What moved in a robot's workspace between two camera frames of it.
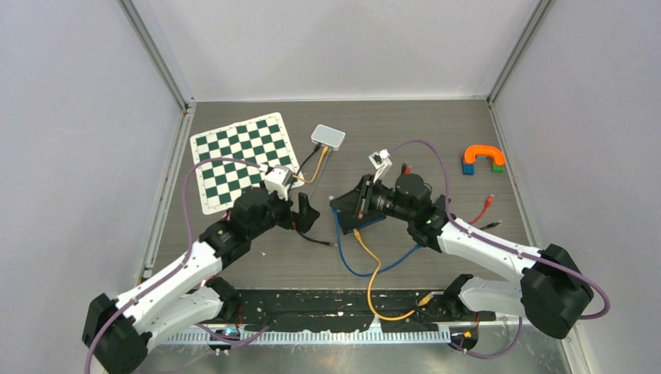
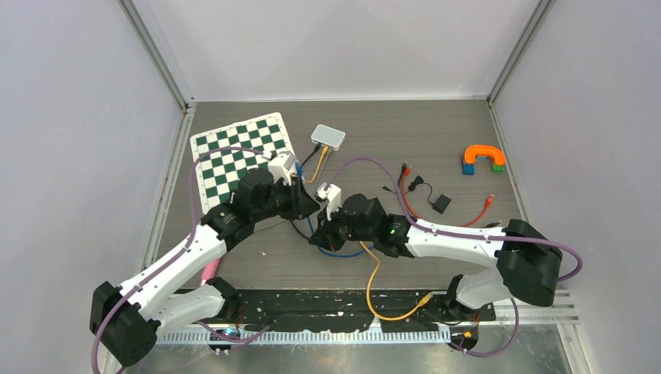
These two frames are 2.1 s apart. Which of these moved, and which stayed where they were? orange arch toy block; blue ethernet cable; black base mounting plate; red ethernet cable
Moved: blue ethernet cable
Stayed: orange arch toy block; red ethernet cable; black base mounting plate
